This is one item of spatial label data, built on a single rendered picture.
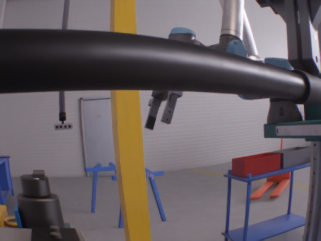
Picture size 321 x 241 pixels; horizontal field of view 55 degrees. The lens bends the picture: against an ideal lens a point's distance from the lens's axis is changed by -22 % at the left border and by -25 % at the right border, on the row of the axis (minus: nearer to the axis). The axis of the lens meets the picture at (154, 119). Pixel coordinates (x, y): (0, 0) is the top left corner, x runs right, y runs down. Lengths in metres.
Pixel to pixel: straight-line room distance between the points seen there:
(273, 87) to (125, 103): 2.34
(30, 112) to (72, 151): 1.75
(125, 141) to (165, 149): 8.76
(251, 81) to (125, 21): 2.46
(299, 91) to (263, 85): 0.07
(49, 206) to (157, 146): 10.71
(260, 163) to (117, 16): 1.62
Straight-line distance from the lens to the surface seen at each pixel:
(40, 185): 0.51
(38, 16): 11.26
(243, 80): 0.16
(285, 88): 0.21
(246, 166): 3.01
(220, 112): 11.94
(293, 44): 0.29
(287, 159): 3.23
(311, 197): 1.55
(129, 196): 2.55
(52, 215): 0.50
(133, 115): 2.52
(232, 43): 1.26
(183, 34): 1.30
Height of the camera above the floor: 1.33
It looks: 1 degrees up
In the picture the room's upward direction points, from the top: 4 degrees counter-clockwise
